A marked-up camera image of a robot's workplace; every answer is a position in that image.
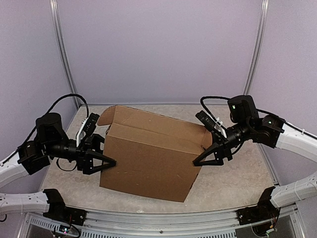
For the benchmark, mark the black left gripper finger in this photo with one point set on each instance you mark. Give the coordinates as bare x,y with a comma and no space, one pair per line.
94,162
97,142

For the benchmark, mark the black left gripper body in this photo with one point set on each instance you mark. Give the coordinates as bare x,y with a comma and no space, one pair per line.
80,152

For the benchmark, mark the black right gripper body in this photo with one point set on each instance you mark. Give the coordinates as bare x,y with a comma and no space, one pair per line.
225,143

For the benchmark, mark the brown cardboard box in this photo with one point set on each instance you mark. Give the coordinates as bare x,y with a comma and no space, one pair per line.
154,154

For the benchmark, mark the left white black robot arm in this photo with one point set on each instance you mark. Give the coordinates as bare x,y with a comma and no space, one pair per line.
32,156

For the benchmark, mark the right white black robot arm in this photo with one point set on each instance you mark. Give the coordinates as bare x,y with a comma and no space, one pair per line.
264,128

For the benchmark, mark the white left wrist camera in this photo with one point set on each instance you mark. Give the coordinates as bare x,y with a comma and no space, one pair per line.
87,128

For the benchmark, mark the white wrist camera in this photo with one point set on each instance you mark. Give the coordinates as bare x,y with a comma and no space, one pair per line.
87,128
210,124

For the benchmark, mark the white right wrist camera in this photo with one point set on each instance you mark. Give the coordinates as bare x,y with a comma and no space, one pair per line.
210,124

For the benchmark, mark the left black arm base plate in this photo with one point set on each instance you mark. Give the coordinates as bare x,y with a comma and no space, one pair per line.
60,212

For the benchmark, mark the right aluminium frame post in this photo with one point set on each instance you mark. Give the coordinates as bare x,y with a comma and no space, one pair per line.
257,47

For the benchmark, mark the aluminium frame post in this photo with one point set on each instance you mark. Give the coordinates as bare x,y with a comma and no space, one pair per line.
61,46
257,47

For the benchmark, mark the front aluminium frame rail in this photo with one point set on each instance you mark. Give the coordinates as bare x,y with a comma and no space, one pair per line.
212,224

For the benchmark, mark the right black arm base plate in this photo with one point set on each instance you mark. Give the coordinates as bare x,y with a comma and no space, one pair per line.
263,210

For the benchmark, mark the left aluminium frame post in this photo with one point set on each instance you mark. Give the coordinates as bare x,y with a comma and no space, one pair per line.
61,46

